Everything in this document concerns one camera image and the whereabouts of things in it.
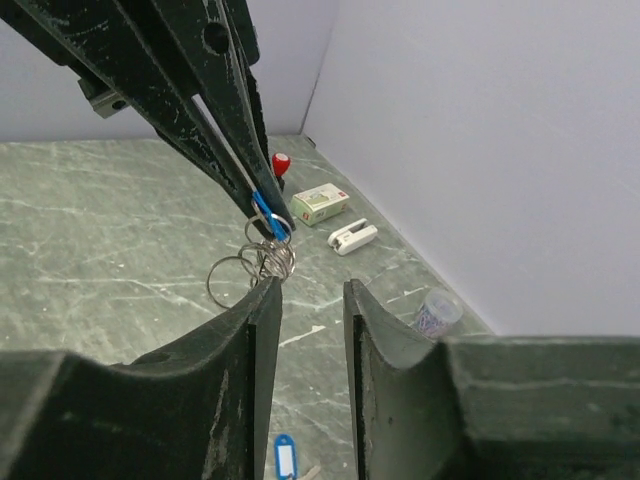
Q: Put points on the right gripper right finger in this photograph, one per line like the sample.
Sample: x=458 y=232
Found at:
x=487 y=407

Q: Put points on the green white staples box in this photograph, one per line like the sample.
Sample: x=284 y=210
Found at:
x=319 y=203

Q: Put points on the white small stapler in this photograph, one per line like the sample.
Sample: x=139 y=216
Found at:
x=352 y=237

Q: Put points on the blue key tag with key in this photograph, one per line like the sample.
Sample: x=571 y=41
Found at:
x=286 y=465

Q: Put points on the red black stamp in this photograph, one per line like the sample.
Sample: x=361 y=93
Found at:
x=280 y=165

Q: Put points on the metal disc keyring holder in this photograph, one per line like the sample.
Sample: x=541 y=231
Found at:
x=260 y=259

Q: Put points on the clear jar of paperclips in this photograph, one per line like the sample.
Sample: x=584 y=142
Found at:
x=439 y=311

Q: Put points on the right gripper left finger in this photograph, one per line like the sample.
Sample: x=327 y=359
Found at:
x=196 y=408

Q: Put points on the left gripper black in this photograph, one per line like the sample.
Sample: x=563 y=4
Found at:
x=184 y=66

